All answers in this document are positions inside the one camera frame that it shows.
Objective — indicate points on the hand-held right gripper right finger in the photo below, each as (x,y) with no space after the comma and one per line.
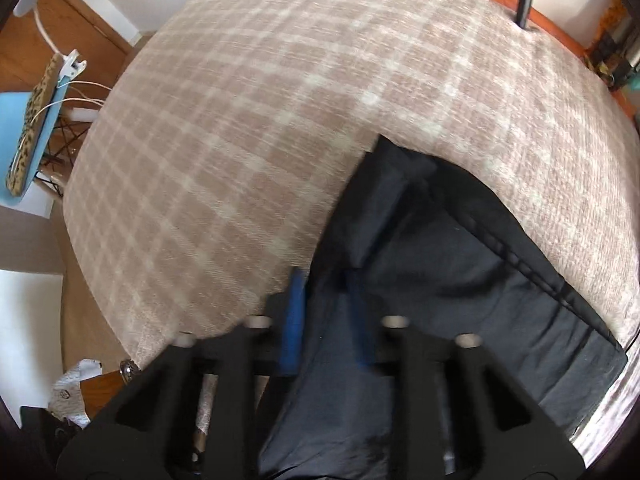
(357,320)

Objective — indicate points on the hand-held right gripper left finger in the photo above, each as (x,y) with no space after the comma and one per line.
(292,320)

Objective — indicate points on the black pants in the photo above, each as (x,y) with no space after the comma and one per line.
(450,285)

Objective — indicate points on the round metal knob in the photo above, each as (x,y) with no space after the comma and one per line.
(130,370)

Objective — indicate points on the beige plaid blanket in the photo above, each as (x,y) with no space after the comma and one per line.
(250,135)

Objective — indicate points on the leopard print cushion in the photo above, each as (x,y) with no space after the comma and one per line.
(35,125)

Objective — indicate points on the white clip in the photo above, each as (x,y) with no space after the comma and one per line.
(74,61)

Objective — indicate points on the silver folded tripod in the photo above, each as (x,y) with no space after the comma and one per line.
(612,52)

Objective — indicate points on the wooden cabinet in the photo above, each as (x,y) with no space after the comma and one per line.
(75,20)

